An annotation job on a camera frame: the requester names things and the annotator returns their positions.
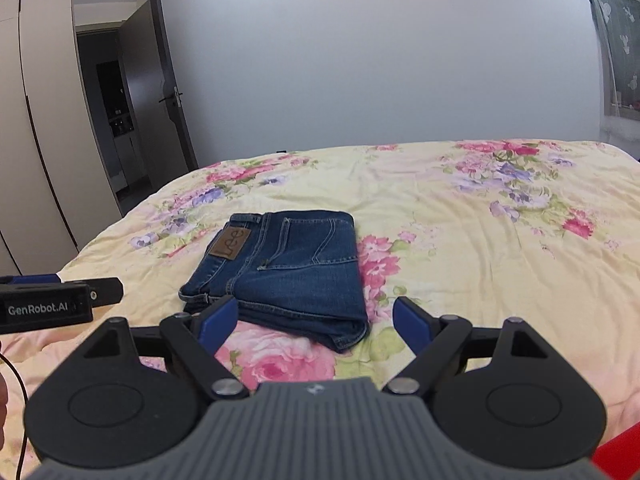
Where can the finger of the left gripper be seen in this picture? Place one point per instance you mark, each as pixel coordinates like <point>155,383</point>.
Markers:
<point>105,291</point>
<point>36,279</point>

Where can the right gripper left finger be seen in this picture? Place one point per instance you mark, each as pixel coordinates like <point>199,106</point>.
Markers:
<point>128,394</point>

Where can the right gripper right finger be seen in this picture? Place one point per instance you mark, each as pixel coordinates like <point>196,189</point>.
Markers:
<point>504,394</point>

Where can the blue denim jeans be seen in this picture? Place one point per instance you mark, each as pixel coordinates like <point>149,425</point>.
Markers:
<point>294,271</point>

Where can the beige wardrobe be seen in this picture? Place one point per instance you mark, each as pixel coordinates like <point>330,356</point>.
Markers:
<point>55,192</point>

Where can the floral yellow bed quilt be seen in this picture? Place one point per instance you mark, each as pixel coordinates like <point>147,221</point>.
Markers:
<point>547,231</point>

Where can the dark brown door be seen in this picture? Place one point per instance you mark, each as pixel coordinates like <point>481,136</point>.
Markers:
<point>134,101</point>

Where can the green window curtain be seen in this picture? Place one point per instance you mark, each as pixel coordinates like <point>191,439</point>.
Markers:
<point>617,27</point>

